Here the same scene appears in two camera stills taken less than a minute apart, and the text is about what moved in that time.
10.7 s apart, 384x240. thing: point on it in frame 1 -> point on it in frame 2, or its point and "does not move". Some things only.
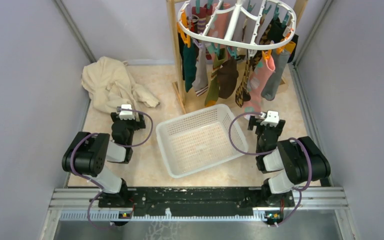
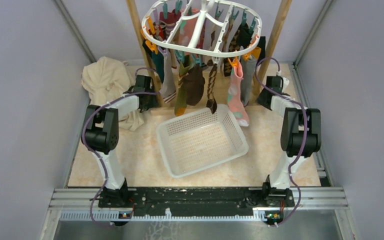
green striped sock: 213,90 -> 181,99
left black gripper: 138,124 -> 153,102
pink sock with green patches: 258,78 -> 235,96
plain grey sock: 281,61 -> 248,67
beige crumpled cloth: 109,83 does not move
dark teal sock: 190,55 -> 159,60
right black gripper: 253,121 -> 260,99
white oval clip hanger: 232,46 -> 213,28
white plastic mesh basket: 200,139 does not move
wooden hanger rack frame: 301,7 -> 264,69
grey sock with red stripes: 200,82 -> 168,89
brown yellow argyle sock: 252,60 -> 211,102
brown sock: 227,76 -> 194,82
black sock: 276,31 -> 244,39
